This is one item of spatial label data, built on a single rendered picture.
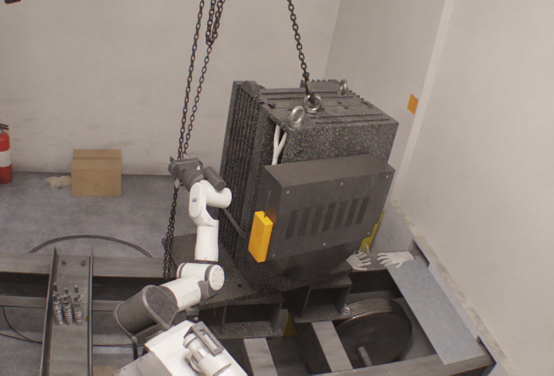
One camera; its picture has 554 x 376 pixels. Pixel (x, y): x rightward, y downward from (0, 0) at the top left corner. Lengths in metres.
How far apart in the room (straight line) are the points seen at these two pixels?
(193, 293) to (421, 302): 1.44
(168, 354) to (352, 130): 1.00
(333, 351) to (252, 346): 0.35
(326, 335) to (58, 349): 1.17
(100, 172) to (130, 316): 2.73
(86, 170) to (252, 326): 2.21
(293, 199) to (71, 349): 1.09
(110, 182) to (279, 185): 2.60
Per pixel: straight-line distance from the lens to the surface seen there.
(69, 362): 2.03
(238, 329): 2.19
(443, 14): 2.87
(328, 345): 2.23
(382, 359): 2.94
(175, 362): 1.26
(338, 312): 2.37
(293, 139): 1.66
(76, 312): 2.09
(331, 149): 1.78
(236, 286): 2.04
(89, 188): 4.07
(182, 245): 2.21
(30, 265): 2.47
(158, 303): 1.32
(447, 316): 2.60
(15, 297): 2.66
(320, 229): 1.77
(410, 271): 2.79
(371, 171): 1.79
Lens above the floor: 2.27
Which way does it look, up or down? 29 degrees down
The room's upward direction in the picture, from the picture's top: 11 degrees clockwise
